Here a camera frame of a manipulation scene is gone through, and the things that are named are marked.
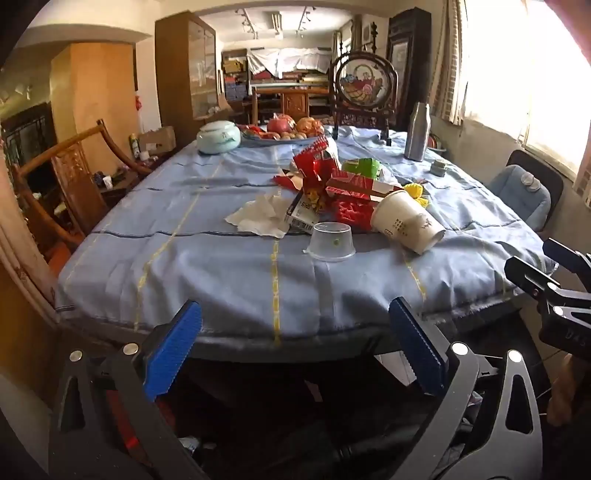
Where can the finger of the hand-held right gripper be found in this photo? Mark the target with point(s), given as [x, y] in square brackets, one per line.
[568, 258]
[531, 279]

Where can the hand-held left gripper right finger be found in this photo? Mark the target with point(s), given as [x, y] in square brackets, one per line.
[418, 350]

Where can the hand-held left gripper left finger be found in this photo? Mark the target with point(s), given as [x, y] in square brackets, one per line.
[173, 350]

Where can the white paper cup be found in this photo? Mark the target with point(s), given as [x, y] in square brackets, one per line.
[401, 221]

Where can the clear plastic cup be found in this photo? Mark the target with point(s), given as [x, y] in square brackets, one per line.
[330, 244]

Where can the yellow spiky ball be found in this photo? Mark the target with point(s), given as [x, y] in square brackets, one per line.
[415, 194]

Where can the red wrapper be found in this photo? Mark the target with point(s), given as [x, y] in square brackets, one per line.
[353, 213]

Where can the white paper towel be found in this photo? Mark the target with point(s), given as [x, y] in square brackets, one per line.
[258, 214]

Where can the black white barcode packet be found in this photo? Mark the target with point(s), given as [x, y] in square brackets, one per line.
[302, 212]

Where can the red striped snack bag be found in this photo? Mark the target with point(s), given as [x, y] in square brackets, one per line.
[314, 161]

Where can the person's right hand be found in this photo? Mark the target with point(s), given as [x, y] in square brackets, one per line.
[562, 392]

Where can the black chair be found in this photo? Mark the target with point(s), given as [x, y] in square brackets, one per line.
[551, 177]

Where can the small glass jar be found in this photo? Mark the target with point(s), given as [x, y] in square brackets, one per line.
[438, 168]

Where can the dark side table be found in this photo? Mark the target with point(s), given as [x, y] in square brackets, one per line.
[122, 187]

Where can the small white cup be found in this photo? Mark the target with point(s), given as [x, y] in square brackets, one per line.
[107, 182]

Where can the stainless steel bottle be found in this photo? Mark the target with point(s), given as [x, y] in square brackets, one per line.
[417, 134]

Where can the floral white curtain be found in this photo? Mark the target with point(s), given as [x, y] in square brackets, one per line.
[23, 240]

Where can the green tissue pack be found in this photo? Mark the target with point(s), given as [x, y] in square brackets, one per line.
[364, 167]

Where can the carved wooden armchair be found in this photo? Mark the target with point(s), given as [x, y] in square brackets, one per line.
[78, 184]

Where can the window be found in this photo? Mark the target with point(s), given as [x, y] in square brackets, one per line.
[521, 69]

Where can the pale blue ceramic lidded jar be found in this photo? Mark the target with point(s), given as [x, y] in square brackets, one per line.
[219, 138]

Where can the blue fruit plate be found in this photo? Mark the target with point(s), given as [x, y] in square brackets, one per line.
[256, 140]

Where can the beige curtain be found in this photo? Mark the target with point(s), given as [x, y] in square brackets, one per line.
[448, 60]

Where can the orange wrapped fruit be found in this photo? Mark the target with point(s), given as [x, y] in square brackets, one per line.
[309, 125]

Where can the red pomegranate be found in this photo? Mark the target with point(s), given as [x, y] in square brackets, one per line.
[280, 124]

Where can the round embroidered table screen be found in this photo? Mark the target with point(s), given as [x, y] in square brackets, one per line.
[362, 85]

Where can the dark wooden cabinet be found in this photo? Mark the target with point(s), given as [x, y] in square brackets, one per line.
[408, 46]

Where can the wooden chair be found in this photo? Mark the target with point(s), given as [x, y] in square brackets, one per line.
[293, 104]

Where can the wooden display cabinet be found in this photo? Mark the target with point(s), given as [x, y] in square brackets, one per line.
[175, 69]

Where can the white dust sheet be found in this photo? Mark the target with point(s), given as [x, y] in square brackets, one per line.
[295, 60]

